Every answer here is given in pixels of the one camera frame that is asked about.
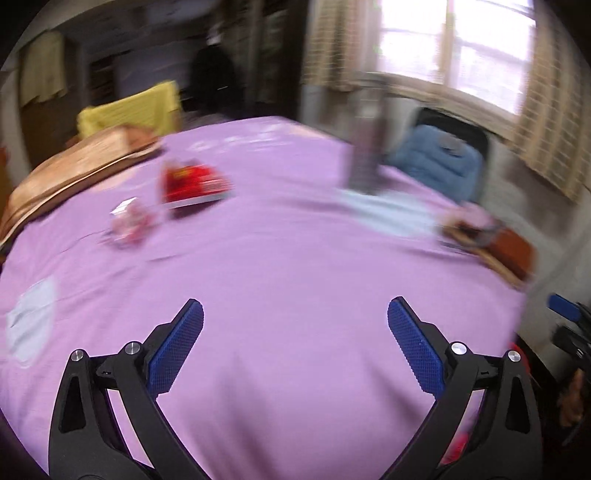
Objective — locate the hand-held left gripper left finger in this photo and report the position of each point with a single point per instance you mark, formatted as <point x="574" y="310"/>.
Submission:
<point x="178" y="346"/>

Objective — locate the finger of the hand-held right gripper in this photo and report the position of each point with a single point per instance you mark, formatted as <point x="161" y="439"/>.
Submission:
<point x="572" y="344"/>
<point x="565" y="308"/>

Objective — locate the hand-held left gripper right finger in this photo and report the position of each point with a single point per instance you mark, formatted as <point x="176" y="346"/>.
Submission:
<point x="413" y="346"/>

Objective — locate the person's right hand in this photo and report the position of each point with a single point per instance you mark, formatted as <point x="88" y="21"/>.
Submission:
<point x="572" y="399"/>

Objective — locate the dark brown wallet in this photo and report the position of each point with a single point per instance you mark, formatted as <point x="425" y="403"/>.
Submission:
<point x="503" y="249"/>

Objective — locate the pink white wrapper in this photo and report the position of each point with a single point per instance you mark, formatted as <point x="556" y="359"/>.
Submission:
<point x="131" y="221"/>

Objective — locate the light blue tissue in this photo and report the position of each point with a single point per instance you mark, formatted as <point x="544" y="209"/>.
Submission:
<point x="392" y="214"/>

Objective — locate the purple tablecloth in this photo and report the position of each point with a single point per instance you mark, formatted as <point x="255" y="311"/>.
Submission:
<point x="286" y="258"/>

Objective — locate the white paper piece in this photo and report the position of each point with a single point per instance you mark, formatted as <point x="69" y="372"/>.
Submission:
<point x="30" y="318"/>

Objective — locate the red snack packet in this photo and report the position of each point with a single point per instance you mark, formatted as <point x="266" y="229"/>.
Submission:
<point x="194" y="182"/>

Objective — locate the checkered beige curtain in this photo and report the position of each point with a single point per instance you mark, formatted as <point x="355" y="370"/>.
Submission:
<point x="332" y="46"/>
<point x="549" y="124"/>

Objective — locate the light blue seat cushion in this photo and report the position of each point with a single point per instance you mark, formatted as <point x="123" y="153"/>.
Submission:
<point x="434" y="157"/>

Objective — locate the silver metal bottle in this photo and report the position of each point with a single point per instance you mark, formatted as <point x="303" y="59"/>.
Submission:
<point x="367" y="152"/>

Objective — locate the black office chair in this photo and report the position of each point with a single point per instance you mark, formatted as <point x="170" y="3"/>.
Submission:
<point x="461" y="127"/>

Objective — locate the brown satin cloth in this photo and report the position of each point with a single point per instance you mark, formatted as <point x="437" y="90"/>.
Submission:
<point x="69" y="166"/>

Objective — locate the yellow cloth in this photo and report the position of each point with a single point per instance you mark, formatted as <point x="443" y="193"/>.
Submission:
<point x="134" y="108"/>

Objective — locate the bright window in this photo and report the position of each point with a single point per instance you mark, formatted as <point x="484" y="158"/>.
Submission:
<point x="485" y="60"/>

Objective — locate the black hanging jacket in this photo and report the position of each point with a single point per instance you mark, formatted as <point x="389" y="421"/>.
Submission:
<point x="214" y="78"/>

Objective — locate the dark wooden wardrobe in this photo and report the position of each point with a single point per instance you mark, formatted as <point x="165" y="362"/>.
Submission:
<point x="277" y="55"/>

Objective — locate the beige hanging towel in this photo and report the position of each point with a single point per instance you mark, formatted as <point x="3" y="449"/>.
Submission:
<point x="44" y="64"/>

